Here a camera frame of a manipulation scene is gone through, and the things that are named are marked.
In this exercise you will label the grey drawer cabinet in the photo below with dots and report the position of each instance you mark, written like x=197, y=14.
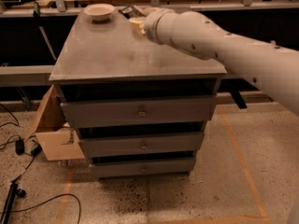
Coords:
x=109, y=61

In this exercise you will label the middle grey drawer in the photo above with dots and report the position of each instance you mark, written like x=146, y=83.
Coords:
x=140, y=144

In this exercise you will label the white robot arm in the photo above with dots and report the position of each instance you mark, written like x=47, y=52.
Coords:
x=272, y=69

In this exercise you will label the top grey drawer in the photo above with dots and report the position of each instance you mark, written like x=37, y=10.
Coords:
x=138, y=111

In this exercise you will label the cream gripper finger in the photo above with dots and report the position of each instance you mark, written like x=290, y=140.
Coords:
x=147, y=10

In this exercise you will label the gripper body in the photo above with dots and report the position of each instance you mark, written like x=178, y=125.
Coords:
x=149, y=23

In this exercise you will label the brown cardboard box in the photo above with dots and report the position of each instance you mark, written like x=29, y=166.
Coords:
x=58, y=140

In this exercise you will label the black power adapter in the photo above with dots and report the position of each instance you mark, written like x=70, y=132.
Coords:
x=19, y=147

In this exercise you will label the white ceramic bowl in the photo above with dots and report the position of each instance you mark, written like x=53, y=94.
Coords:
x=99, y=12

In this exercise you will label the black stand leg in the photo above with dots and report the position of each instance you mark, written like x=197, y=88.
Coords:
x=13, y=192

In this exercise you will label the black rxbar chocolate wrapper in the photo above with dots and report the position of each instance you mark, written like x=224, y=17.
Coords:
x=131, y=11

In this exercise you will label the grey drawer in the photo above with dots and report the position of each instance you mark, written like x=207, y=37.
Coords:
x=140, y=144
x=138, y=111
x=151, y=167

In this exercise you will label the bottom grey drawer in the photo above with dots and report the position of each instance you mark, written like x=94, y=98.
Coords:
x=151, y=167

